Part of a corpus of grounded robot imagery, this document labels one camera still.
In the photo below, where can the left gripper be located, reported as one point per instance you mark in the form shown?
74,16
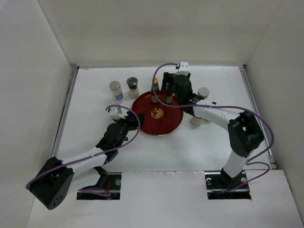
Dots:
131,119

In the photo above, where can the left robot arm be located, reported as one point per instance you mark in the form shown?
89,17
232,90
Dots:
53,181

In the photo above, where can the back dark-cap grinder jar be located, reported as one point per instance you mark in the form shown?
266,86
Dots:
132,83

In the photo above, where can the red round tray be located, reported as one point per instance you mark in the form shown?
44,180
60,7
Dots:
159,119

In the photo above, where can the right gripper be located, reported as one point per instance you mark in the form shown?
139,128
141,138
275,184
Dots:
168,78

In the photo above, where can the sauce bottle yellow cap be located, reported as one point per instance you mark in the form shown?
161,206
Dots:
168,97
155,90

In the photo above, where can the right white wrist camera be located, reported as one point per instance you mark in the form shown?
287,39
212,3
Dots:
183,68

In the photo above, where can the silver-lid spice jar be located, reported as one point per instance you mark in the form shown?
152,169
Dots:
203,93
117,93

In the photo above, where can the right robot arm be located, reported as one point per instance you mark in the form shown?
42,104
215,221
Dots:
245,134

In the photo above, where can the right dark-cap grinder jar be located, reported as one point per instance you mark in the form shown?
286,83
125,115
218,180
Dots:
197,121

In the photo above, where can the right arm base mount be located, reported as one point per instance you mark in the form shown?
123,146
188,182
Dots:
221,187

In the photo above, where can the dark-cap grinder jar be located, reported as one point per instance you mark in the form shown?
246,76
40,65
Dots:
197,121
132,83

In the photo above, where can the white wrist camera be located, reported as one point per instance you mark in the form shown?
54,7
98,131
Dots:
115,113
183,68

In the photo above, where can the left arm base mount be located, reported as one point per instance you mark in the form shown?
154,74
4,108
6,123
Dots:
108,187

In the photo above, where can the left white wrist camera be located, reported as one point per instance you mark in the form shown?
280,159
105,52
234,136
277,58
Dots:
115,113

